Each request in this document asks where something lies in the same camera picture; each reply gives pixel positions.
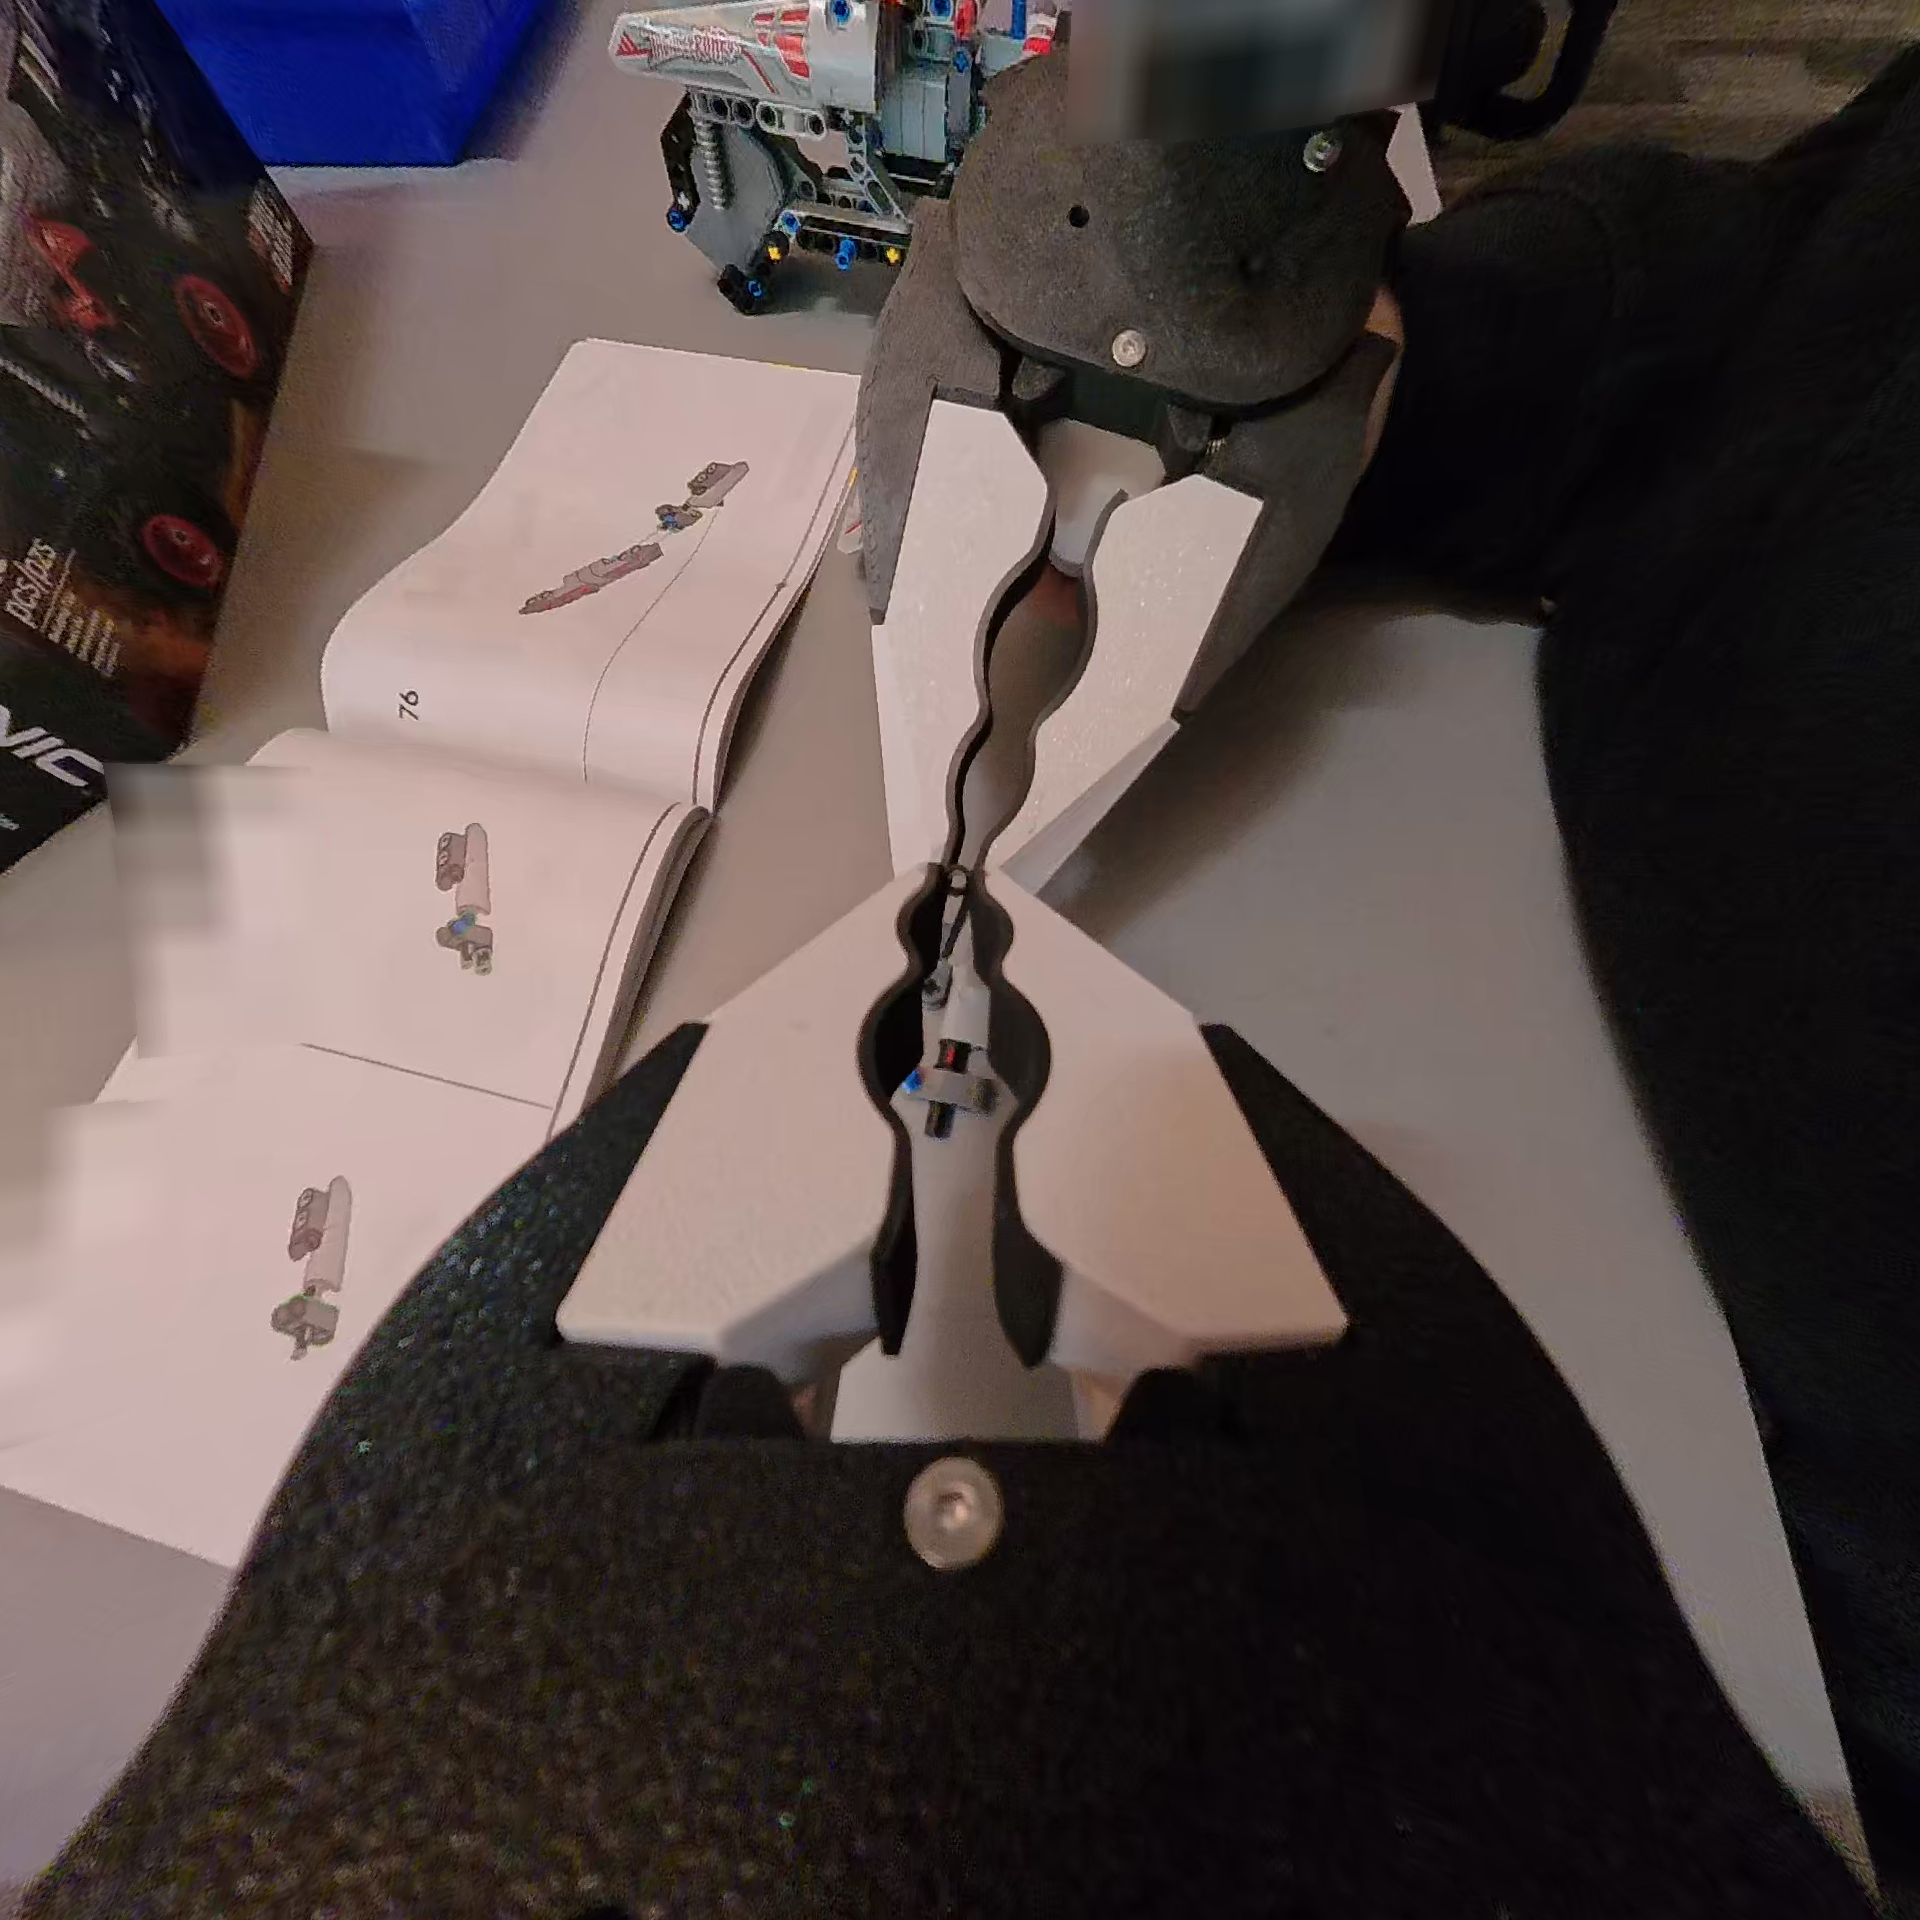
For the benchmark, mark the blue plastic bin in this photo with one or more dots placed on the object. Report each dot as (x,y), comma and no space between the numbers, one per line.
(359,75)

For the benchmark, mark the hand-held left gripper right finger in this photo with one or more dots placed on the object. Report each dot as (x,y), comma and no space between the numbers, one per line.
(1171,1200)

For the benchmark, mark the small grey toy brick assembly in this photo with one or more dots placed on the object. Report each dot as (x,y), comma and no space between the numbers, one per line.
(953,1073)

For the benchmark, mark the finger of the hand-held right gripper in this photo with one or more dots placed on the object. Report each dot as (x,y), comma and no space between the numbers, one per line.
(1154,630)
(937,601)

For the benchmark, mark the grey desk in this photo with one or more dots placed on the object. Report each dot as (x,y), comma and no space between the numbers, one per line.
(1353,932)

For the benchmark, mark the toy brick vehicle model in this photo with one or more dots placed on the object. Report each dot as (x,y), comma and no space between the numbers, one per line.
(765,166)

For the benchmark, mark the thin black toy axle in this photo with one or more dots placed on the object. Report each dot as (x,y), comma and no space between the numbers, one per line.
(950,922)

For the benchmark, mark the person's right forearm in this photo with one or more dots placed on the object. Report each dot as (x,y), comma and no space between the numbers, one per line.
(1652,331)

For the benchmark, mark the black printed cardboard box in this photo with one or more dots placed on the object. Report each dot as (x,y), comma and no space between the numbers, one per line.
(121,373)

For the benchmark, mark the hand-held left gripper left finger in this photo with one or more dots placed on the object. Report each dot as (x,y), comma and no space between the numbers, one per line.
(720,1200)

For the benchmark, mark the open instruction booklet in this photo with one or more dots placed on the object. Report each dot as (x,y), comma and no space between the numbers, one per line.
(601,495)

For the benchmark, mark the person's black clothing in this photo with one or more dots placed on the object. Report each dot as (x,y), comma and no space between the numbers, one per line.
(1758,1050)

